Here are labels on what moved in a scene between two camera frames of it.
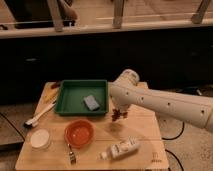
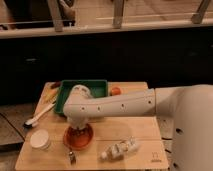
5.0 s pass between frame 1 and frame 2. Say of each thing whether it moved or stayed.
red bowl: stayed
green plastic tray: stayed
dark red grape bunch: moved
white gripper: moved
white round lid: stayed
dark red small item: stayed
